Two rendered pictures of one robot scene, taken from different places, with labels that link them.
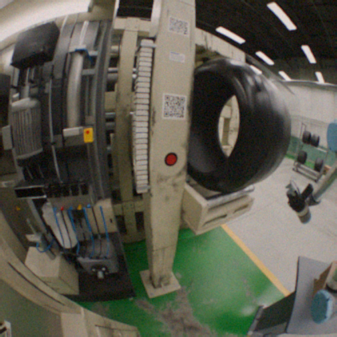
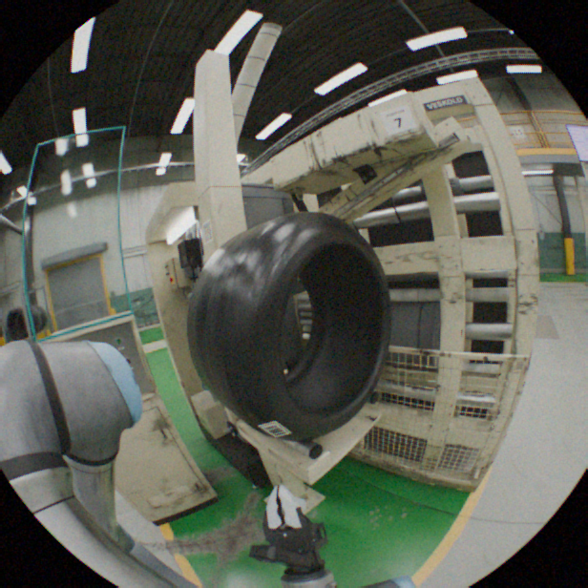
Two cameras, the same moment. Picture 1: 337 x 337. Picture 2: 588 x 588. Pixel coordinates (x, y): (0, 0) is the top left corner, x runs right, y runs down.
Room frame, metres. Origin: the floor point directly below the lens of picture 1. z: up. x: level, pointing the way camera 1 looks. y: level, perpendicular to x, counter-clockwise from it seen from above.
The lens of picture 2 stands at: (0.41, -0.84, 1.36)
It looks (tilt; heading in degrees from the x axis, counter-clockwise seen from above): 8 degrees down; 73
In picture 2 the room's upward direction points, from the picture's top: 10 degrees counter-clockwise
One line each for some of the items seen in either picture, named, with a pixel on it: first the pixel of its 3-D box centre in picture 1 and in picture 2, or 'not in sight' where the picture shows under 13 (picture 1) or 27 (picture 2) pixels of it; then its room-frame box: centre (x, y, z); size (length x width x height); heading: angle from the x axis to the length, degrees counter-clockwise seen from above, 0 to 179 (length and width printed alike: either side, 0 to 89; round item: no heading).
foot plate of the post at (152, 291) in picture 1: (159, 279); (293, 498); (0.46, 0.02, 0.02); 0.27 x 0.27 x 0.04; 25
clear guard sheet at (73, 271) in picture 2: not in sight; (67, 220); (-0.25, 0.06, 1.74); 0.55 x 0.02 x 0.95; 25
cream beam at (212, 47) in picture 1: (204, 49); (352, 152); (0.91, -0.20, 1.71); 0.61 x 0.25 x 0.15; 115
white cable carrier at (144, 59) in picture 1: (142, 116); not in sight; (0.40, 0.09, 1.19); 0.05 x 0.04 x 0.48; 25
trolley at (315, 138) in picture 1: (312, 152); not in sight; (3.09, -5.29, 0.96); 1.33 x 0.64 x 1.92; 18
